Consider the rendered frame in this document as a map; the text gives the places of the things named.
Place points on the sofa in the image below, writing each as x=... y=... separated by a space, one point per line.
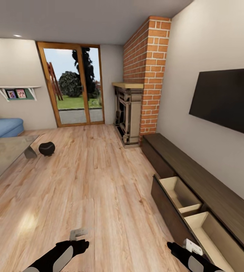
x=11 y=127

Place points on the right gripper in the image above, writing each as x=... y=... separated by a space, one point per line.
x=177 y=251

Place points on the countertop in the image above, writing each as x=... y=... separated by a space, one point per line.
x=128 y=85

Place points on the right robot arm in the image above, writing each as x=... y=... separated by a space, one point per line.
x=189 y=254

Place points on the cauldron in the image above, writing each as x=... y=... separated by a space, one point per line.
x=47 y=149

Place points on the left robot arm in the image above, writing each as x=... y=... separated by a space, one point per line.
x=56 y=259

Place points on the door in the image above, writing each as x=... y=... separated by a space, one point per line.
x=74 y=79

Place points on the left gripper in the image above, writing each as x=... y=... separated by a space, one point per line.
x=80 y=246

